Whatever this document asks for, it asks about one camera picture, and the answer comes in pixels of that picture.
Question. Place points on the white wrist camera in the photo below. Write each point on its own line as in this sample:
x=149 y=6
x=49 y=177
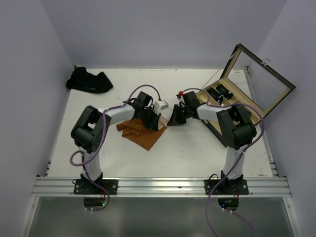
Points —
x=160 y=105
x=179 y=96

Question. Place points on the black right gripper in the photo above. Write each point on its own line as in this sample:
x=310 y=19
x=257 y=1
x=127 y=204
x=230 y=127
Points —
x=175 y=119

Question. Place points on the black beige compartment box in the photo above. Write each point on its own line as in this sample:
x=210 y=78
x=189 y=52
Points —
x=252 y=81

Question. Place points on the navy rolled underwear in box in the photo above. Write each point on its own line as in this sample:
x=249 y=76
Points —
x=249 y=113

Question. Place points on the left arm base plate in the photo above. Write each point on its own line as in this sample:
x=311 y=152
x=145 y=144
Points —
x=85 y=187

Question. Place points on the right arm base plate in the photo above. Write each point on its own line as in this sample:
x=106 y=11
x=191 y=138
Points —
x=227 y=187

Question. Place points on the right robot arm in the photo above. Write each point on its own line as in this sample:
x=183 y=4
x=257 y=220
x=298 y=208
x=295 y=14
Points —
x=236 y=128

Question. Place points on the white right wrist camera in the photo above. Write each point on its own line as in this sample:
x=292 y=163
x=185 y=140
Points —
x=179 y=96

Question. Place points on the aluminium front rail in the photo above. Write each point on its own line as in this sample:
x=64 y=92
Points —
x=162 y=188

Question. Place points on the brown underwear cream waistband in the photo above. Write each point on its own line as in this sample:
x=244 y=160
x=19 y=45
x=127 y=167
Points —
x=135 y=131

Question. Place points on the black rolled underwear in box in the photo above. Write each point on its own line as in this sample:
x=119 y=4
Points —
x=220 y=94

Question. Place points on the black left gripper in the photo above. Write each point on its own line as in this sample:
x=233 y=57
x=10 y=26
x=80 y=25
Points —
x=153 y=124

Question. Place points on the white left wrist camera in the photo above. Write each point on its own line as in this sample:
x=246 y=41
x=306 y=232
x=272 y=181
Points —
x=160 y=105

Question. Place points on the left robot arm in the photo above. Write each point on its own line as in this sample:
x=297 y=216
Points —
x=89 y=132

